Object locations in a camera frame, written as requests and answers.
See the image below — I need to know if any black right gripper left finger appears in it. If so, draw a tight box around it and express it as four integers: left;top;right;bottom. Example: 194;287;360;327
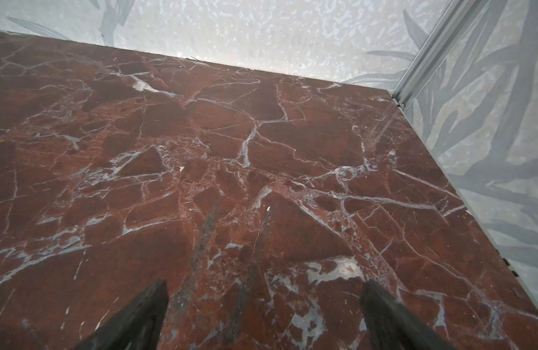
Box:
75;279;168;350

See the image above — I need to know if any aluminium frame post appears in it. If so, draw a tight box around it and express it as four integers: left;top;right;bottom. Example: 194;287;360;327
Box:
392;0;488;111

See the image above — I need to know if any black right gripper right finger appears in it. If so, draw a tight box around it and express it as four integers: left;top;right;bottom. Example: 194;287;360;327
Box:
359;279;453;350

